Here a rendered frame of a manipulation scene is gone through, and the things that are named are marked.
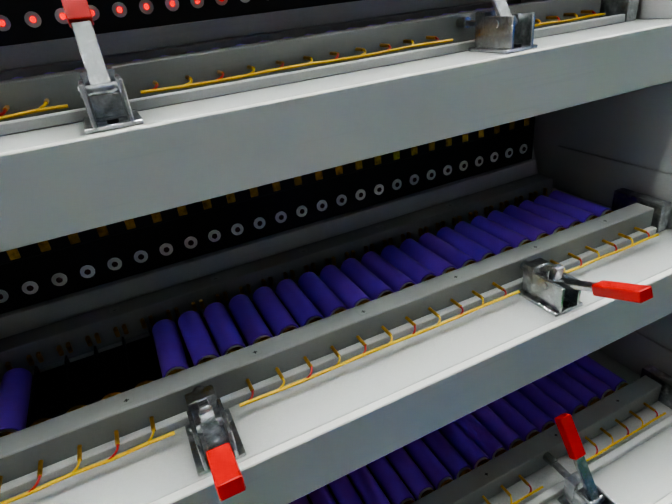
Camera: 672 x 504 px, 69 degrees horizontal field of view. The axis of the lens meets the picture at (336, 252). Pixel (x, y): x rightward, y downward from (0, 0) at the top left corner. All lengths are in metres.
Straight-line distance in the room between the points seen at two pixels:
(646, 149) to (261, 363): 0.41
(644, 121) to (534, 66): 0.19
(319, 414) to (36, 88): 0.25
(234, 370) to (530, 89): 0.28
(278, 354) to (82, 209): 0.15
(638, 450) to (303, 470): 0.35
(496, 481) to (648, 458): 0.15
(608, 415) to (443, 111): 0.35
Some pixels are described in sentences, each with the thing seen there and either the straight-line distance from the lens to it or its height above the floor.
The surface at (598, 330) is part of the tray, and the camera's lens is 0.43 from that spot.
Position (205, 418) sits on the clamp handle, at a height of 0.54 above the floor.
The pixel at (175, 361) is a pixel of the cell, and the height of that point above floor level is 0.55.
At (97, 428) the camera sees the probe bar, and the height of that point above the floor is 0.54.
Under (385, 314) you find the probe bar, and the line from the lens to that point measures 0.36.
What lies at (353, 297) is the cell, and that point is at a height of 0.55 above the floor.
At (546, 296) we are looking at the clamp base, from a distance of 0.40.
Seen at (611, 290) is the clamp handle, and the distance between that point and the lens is 0.37.
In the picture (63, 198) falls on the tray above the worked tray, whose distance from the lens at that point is 0.28.
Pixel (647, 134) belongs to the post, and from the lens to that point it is 0.55.
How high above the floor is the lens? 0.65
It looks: 9 degrees down
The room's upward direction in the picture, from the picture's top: 14 degrees counter-clockwise
